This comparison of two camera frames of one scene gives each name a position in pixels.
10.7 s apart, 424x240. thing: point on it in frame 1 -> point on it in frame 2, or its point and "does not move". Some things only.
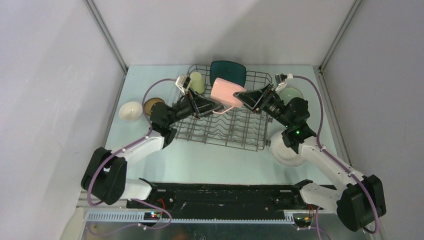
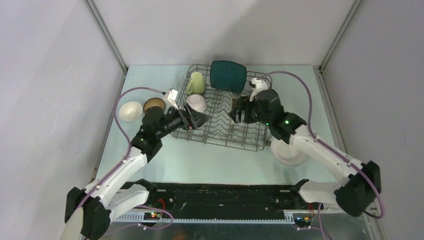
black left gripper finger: x=202 y=106 -> x=195 y=118
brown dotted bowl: x=149 y=103 does not move
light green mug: x=197 y=82 does not move
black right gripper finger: x=251 y=98 -> x=238 y=103
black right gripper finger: x=271 y=96 -> x=252 y=111
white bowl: x=130 y=111 does not move
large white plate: x=284 y=155 does not move
